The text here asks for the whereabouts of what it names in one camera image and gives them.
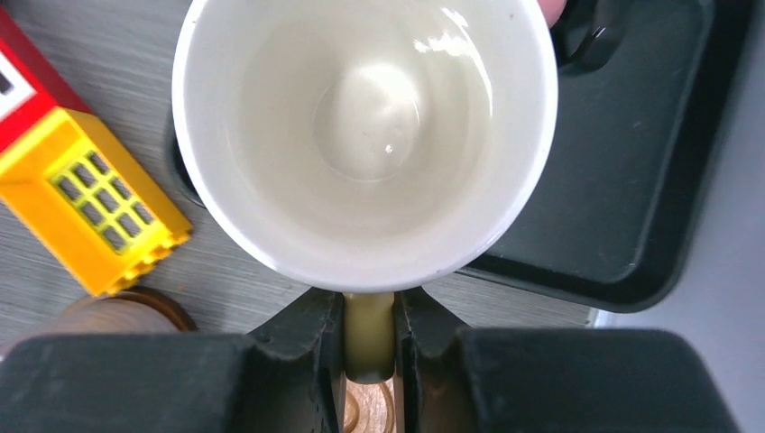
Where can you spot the black mug white inside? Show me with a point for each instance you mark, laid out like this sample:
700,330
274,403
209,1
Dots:
588,34

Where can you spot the pink mug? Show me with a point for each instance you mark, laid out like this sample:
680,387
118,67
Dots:
552,10

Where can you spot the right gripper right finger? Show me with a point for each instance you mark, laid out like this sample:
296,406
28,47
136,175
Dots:
450,377

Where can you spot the ridged wooden coaster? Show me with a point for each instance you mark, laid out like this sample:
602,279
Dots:
163,304
369,407

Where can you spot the black tray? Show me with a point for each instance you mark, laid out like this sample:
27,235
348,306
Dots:
608,223

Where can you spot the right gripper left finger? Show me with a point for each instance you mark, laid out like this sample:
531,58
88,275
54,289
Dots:
284,376

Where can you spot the toy block house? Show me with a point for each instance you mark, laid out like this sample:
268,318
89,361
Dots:
65,175

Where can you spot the grey mug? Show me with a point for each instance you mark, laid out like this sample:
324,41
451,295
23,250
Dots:
109,315

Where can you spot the yellow mug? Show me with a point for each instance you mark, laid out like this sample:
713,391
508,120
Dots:
365,147

